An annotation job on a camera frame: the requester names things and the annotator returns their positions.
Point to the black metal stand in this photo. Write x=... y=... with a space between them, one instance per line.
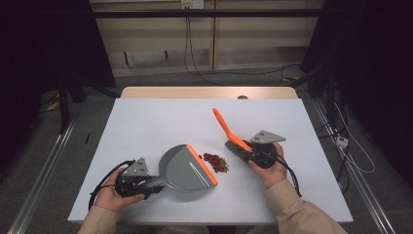
x=64 y=107
x=329 y=91

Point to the person's right hand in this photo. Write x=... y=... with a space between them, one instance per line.
x=272 y=175

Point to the person's left hand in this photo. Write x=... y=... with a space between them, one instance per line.
x=110 y=198

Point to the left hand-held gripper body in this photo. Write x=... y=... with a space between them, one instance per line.
x=133 y=182

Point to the small green beans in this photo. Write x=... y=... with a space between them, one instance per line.
x=223 y=167

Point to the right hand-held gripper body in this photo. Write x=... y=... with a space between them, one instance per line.
x=264 y=152

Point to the grey table grommet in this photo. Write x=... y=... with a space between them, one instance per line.
x=242 y=97

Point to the white wall socket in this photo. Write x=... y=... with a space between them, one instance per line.
x=192 y=4

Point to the white power strip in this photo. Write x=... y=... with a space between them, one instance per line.
x=342 y=142

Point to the grey dustpan with orange lip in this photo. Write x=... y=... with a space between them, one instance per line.
x=185 y=169

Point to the red kidney beans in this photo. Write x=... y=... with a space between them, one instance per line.
x=211 y=159

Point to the wooden table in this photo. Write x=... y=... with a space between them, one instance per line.
x=195 y=92

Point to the aluminium floor rail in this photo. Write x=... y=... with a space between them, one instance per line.
x=363 y=191
x=42 y=175

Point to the orange brush with grey bristles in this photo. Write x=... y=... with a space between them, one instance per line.
x=227 y=126

